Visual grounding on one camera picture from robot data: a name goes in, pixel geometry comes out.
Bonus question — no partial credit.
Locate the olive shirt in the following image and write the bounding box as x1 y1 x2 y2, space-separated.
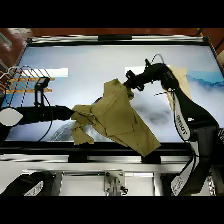
70 78 162 158

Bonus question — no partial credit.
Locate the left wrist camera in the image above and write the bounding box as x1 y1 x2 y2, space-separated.
34 76 51 108

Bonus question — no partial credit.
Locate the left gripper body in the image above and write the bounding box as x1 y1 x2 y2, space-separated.
49 104 76 122

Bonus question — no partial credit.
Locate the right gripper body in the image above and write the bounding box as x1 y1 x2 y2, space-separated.
124 58 160 92

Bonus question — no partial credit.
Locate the black cable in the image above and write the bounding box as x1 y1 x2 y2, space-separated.
150 53 167 67
35 93 55 143

